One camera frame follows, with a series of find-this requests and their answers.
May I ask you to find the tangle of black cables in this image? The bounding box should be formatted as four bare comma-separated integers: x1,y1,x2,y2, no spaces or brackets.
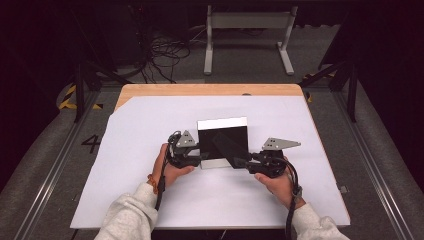
138,31,192,84

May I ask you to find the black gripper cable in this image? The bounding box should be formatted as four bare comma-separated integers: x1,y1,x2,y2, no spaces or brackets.
279,157,304,240
154,130,183,212

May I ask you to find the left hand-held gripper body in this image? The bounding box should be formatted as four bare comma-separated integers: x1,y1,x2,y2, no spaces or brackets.
166,129,203,169

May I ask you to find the white metal desk frame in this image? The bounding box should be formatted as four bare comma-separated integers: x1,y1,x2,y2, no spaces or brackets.
203,4,299,76

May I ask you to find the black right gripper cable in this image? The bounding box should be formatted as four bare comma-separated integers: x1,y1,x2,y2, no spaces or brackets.
279,157,304,240

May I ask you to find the person's left hand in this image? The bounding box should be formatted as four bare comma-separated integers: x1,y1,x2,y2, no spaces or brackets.
151,143,196,190

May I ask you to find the yellow black hazard tape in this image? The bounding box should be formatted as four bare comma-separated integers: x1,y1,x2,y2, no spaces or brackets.
58,84,104,111
302,72,334,104

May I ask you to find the black metal stand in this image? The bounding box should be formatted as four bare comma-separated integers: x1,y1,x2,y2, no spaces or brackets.
70,6,134,123
298,59,360,123

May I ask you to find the orange bead bracelet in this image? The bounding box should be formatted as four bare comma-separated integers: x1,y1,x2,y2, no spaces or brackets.
146,173,160,196

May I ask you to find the person's right hand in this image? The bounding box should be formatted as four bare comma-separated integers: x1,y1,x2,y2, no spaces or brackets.
253,165,306,211

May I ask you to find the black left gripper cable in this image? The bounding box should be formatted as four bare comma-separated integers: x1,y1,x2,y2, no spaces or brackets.
154,130,183,212

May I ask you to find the aluminium floor rail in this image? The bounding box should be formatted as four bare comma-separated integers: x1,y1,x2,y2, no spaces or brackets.
12,89,102,240
332,90,416,240

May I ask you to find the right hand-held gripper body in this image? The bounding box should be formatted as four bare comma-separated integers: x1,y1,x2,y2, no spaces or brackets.
246,136,302,179

